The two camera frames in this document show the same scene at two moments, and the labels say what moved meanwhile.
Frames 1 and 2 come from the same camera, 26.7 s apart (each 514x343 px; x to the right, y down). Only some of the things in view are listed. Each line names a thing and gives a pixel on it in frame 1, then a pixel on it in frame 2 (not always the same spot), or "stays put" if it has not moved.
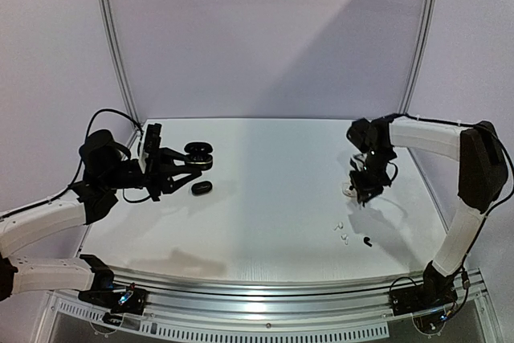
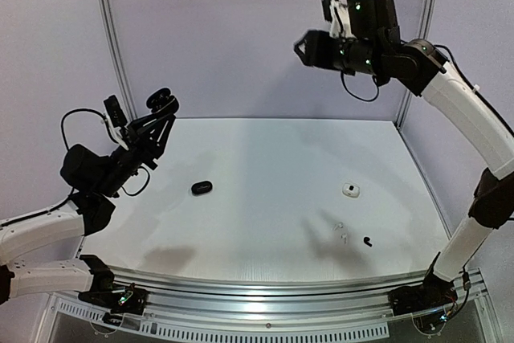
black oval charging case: (199, 157) → (161, 101)
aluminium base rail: (271, 299) stays put
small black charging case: (201, 188) stays put
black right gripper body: (368, 179) → (327, 50)
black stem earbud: (366, 240) stays put
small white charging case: (348, 192) stays put
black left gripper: (154, 178) → (142, 144)
